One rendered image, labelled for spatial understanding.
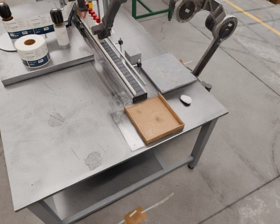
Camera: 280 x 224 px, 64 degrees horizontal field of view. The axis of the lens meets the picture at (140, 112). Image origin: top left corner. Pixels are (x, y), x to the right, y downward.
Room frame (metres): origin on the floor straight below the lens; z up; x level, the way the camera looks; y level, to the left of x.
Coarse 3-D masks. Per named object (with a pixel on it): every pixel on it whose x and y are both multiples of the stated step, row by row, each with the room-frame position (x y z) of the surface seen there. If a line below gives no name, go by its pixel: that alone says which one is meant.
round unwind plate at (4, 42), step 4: (0, 36) 1.62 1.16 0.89; (4, 36) 1.63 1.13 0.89; (8, 36) 1.63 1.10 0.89; (0, 40) 1.57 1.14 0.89; (4, 40) 1.57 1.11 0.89; (8, 40) 1.57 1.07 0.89; (0, 44) 1.51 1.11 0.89; (4, 44) 1.51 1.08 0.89; (8, 44) 1.52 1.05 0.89; (12, 44) 1.52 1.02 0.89; (0, 48) 1.46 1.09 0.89; (4, 48) 1.46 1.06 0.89; (8, 48) 1.46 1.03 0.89; (12, 48) 1.47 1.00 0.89
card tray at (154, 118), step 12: (156, 96) 1.06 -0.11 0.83; (132, 108) 0.94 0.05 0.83; (144, 108) 0.95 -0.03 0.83; (156, 108) 0.95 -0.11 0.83; (168, 108) 0.95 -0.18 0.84; (132, 120) 0.83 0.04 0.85; (144, 120) 0.85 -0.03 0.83; (156, 120) 0.85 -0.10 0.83; (168, 120) 0.86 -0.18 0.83; (180, 120) 0.84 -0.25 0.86; (144, 132) 0.76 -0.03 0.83; (156, 132) 0.76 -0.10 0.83; (168, 132) 0.75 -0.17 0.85
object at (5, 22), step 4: (0, 4) 1.58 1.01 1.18; (4, 4) 1.59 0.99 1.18; (0, 8) 1.56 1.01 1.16; (4, 8) 1.57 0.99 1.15; (8, 8) 1.59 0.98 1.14; (0, 12) 1.56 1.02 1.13; (4, 12) 1.56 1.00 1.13; (8, 12) 1.58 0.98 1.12; (4, 16) 1.56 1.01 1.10; (8, 16) 1.57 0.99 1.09; (12, 16) 1.63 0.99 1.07; (4, 20) 1.57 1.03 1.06; (8, 20) 1.57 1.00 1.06; (12, 20) 1.58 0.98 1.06; (4, 24) 1.56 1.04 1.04; (8, 24) 1.55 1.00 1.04; (8, 28) 1.55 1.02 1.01; (8, 32) 1.55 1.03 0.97; (12, 32) 1.55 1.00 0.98; (12, 36) 1.55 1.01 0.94; (12, 40) 1.56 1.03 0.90
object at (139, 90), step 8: (88, 32) 1.77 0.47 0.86; (104, 40) 1.63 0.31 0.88; (104, 48) 1.52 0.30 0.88; (112, 56) 1.42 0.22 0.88; (120, 64) 1.33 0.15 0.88; (128, 72) 1.24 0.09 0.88; (128, 80) 1.16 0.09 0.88; (128, 88) 1.08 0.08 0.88; (136, 88) 1.08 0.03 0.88; (136, 96) 1.01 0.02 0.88
